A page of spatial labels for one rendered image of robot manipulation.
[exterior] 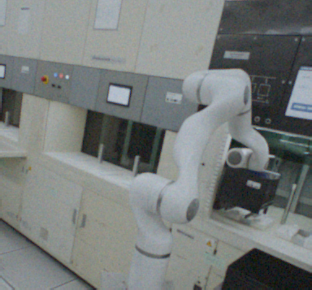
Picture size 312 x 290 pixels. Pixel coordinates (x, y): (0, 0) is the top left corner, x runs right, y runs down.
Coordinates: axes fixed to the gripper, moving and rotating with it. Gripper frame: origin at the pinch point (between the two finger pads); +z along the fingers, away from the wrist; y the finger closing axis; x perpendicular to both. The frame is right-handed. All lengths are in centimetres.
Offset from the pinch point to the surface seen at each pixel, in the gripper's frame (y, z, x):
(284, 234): 20.6, 9.9, -35.5
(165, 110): -54, -11, 14
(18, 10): -222, -10, 68
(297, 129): 15.5, -9.9, 16.8
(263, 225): 9.8, 9.9, -35.2
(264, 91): -2.9, -10.0, 30.7
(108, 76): -103, -11, 27
